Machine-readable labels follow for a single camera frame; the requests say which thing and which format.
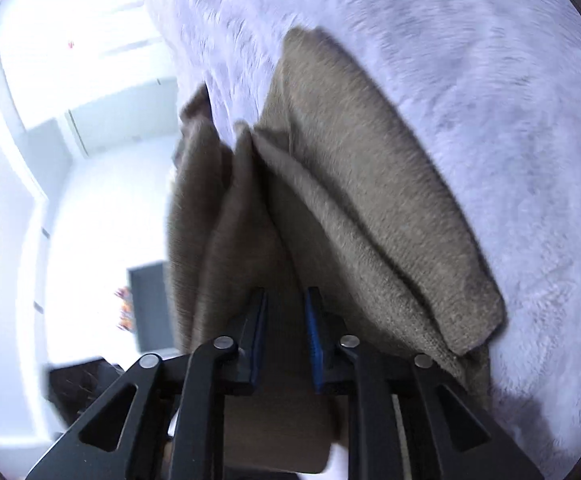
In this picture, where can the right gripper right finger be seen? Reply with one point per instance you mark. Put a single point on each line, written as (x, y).
(408, 418)

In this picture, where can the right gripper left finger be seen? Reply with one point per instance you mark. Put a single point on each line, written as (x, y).
(165, 418)

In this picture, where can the taupe knit sweater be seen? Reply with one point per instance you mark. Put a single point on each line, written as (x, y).
(328, 188)

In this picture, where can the lavender embossed bed blanket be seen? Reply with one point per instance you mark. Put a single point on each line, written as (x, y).
(492, 89)

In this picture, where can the wall mounted dark screen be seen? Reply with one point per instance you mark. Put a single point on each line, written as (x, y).
(153, 331)

